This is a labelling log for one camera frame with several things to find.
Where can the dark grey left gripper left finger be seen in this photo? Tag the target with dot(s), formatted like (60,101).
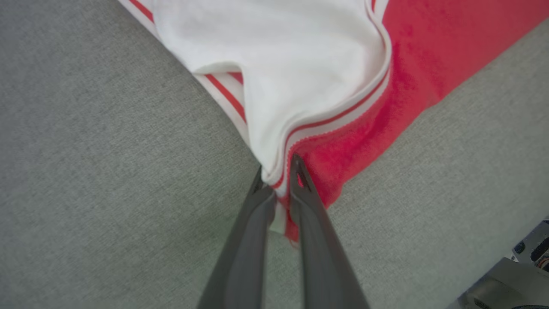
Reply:
(242,262)

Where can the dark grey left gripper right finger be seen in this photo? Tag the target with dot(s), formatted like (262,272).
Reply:
(326,257)

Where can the red and white jersey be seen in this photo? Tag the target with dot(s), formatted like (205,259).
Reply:
(309,64)

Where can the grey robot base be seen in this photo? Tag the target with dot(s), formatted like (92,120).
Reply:
(510,283)

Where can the grey fabric sofa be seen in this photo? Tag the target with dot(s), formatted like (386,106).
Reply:
(107,171)

